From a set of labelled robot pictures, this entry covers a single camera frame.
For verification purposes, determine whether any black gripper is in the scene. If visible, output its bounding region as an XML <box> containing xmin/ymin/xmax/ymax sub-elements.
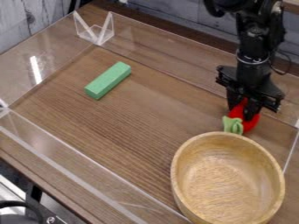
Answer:
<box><xmin>214</xmin><ymin>65</ymin><xmax>286</xmax><ymax>123</ymax></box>

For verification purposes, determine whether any red plush radish toy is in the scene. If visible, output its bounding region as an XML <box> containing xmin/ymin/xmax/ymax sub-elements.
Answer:
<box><xmin>222</xmin><ymin>99</ymin><xmax>261</xmax><ymax>135</ymax></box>

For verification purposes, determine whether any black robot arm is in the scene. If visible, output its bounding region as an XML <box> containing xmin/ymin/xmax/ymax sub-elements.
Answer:
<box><xmin>203</xmin><ymin>0</ymin><xmax>286</xmax><ymax>121</ymax></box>

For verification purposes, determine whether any wooden bowl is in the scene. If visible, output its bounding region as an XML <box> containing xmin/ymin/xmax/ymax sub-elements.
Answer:
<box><xmin>171</xmin><ymin>131</ymin><xmax>286</xmax><ymax>224</ymax></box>

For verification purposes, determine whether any green rectangular block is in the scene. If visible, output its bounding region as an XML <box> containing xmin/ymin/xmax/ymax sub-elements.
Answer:
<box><xmin>84</xmin><ymin>61</ymin><xmax>131</xmax><ymax>100</ymax></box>

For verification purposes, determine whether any black metal clamp base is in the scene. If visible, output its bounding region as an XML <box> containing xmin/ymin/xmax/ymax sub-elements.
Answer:
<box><xmin>24</xmin><ymin>202</ymin><xmax>84</xmax><ymax>224</ymax></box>

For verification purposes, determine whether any clear acrylic enclosure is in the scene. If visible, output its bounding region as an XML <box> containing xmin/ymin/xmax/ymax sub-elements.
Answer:
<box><xmin>0</xmin><ymin>10</ymin><xmax>299</xmax><ymax>224</ymax></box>

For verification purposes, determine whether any black cable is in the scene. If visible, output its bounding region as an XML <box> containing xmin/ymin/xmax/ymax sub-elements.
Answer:
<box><xmin>0</xmin><ymin>199</ymin><xmax>40</xmax><ymax>224</ymax></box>

